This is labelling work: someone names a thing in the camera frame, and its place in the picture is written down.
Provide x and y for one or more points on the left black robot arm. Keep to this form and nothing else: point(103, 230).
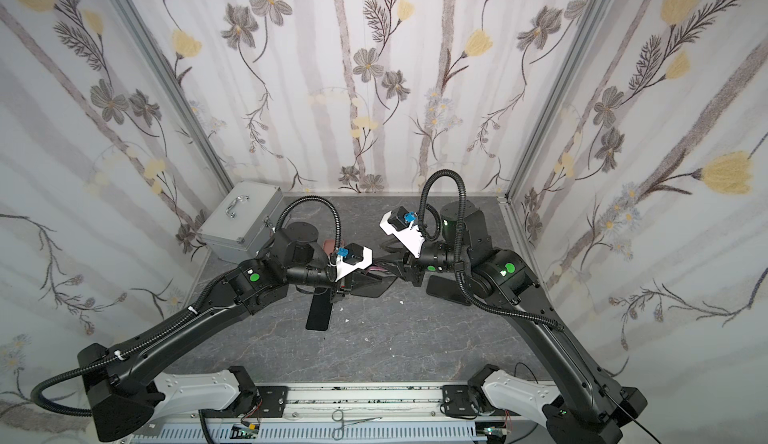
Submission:
point(124, 396)

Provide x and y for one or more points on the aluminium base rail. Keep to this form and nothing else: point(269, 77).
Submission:
point(409, 413)

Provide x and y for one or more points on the phone with black screen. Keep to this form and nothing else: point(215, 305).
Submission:
point(319, 315)

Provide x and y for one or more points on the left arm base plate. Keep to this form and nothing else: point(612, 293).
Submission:
point(270, 402)

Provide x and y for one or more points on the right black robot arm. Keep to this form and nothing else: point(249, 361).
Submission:
point(584, 402)

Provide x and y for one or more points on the pink phone case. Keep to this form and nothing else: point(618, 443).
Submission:
point(329, 246)

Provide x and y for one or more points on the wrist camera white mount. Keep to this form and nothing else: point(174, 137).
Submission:
point(351, 258)
point(403, 226)

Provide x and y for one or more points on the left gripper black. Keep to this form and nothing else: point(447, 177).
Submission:
point(345, 278)

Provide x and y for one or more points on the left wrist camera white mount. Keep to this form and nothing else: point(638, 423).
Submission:
point(351, 258)

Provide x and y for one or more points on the metal scissors forceps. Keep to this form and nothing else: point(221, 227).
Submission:
point(338, 416)

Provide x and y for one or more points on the black phone case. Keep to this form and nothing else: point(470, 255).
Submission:
point(394, 264)

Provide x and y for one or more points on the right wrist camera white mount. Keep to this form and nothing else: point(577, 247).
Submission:
point(403, 226)

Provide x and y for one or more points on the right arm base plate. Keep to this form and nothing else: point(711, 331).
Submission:
point(457, 402)

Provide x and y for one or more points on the silver first aid case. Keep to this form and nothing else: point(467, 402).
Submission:
point(243, 221)

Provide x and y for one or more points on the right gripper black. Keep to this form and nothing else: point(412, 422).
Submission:
point(409, 262)

